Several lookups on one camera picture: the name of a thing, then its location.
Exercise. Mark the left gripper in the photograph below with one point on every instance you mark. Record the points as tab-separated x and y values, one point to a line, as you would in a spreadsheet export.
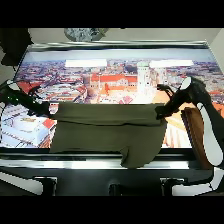
41	109

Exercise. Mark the olive green T-shirt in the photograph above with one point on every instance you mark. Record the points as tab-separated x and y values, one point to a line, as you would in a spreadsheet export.
110	133

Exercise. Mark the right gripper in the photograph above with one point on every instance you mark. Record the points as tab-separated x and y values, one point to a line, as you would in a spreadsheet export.
169	106

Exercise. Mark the brown garment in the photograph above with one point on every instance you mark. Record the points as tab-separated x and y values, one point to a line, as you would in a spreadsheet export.
192	133

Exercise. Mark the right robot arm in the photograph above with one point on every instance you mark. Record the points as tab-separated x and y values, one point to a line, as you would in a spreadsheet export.
210	133

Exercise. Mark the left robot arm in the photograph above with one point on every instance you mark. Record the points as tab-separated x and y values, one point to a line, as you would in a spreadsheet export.
17	97

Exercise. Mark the silver frame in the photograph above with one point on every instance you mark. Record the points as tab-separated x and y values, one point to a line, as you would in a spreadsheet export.
66	164

